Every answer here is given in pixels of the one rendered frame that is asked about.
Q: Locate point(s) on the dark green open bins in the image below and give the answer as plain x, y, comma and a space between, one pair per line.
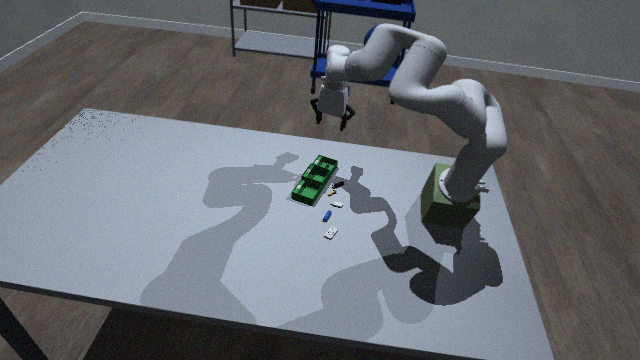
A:
314, 180

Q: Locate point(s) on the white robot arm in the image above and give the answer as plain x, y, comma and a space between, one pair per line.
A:
409, 89

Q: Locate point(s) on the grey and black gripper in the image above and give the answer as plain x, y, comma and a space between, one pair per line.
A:
333, 103

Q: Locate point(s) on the white domino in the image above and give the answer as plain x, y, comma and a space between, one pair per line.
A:
330, 233

